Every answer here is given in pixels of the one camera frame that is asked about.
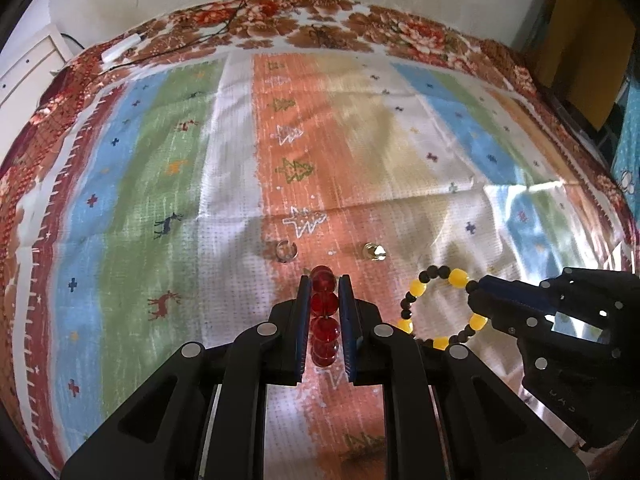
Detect yellow and black bead bracelet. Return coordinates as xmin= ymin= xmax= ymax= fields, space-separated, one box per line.
xmin=398 ymin=265 xmax=489 ymax=352

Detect blue printed cloth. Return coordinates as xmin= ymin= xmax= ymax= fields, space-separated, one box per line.
xmin=612 ymin=75 xmax=640 ymax=198

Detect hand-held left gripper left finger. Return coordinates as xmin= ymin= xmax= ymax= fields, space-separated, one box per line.
xmin=60 ymin=275 xmax=313 ymax=480

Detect white headboard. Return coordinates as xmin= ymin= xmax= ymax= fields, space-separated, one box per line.
xmin=0 ymin=22 xmax=76 ymax=111

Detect brown hanging garment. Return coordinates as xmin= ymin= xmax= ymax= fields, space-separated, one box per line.
xmin=540 ymin=0 xmax=639 ymax=131

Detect striped patterned cloth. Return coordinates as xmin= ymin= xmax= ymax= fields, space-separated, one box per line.
xmin=10 ymin=52 xmax=640 ymax=480

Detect white power adapter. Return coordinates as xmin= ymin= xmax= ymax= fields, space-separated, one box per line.
xmin=100 ymin=34 xmax=144 ymax=63

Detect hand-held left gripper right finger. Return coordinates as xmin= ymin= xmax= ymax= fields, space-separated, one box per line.
xmin=337 ymin=275 xmax=591 ymax=480

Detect red bead bracelet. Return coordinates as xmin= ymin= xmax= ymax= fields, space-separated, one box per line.
xmin=310 ymin=265 xmax=343 ymax=368

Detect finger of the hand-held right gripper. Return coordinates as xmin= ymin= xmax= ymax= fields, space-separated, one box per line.
xmin=467 ymin=290 xmax=615 ymax=367
xmin=477 ymin=266 xmax=640 ymax=342

